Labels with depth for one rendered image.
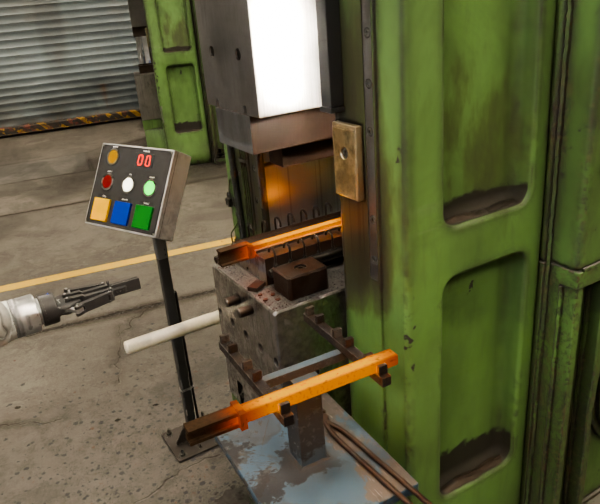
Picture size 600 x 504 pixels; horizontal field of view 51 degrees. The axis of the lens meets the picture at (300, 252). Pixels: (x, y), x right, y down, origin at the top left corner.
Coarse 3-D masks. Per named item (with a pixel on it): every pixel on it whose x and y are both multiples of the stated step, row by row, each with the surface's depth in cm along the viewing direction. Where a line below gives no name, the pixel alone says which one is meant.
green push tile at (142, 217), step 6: (138, 210) 198; (144, 210) 197; (150, 210) 196; (138, 216) 198; (144, 216) 197; (150, 216) 195; (132, 222) 199; (138, 222) 198; (144, 222) 196; (150, 222) 196; (138, 228) 197; (144, 228) 196
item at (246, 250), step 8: (320, 224) 180; (328, 224) 180; (336, 224) 181; (288, 232) 176; (296, 232) 176; (304, 232) 176; (312, 232) 177; (264, 240) 172; (272, 240) 172; (280, 240) 172; (224, 248) 166; (232, 248) 166; (240, 248) 168; (248, 248) 168; (256, 248) 169; (224, 256) 166; (232, 256) 167; (240, 256) 168; (248, 256) 169; (224, 264) 166
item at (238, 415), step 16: (384, 352) 123; (336, 368) 120; (352, 368) 119; (368, 368) 120; (304, 384) 116; (320, 384) 115; (336, 384) 117; (256, 400) 112; (272, 400) 112; (288, 400) 113; (304, 400) 115; (208, 416) 108; (224, 416) 108; (240, 416) 108; (256, 416) 111; (192, 432) 105; (208, 432) 108; (224, 432) 108
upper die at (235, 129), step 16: (224, 112) 161; (304, 112) 157; (320, 112) 159; (224, 128) 164; (240, 128) 156; (256, 128) 151; (272, 128) 154; (288, 128) 156; (304, 128) 158; (320, 128) 161; (240, 144) 158; (256, 144) 153; (272, 144) 155; (288, 144) 157
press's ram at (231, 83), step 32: (224, 0) 145; (256, 0) 137; (288, 0) 140; (224, 32) 149; (256, 32) 139; (288, 32) 143; (224, 64) 154; (256, 64) 141; (288, 64) 145; (224, 96) 159; (256, 96) 144; (288, 96) 148; (320, 96) 152
